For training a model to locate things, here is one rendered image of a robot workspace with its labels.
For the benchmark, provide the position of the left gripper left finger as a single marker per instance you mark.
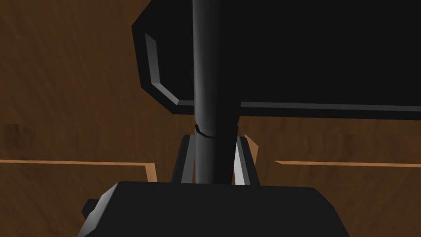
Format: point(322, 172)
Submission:
point(185, 164)

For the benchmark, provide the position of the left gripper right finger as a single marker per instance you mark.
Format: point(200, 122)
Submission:
point(243, 168)

